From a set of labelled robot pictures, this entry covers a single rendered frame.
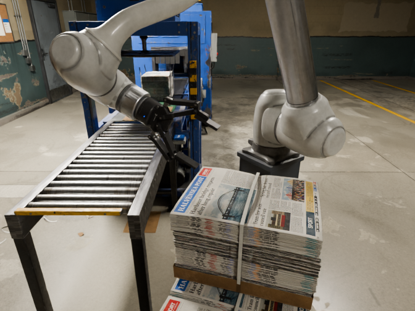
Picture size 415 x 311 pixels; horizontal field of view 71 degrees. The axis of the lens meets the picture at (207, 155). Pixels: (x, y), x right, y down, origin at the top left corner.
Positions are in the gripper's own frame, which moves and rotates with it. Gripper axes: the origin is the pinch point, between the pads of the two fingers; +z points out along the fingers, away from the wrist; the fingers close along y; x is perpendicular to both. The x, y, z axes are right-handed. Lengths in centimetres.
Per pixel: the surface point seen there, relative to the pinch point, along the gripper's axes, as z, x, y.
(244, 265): 25.6, 12.7, 16.4
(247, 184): 16.5, -7.3, 6.9
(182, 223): 6.4, 13.6, 15.4
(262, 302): 35.1, 13.7, 23.1
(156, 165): -26, -60, 57
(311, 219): 32.8, 6.1, -1.7
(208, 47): -111, -371, 50
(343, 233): 114, -143, 76
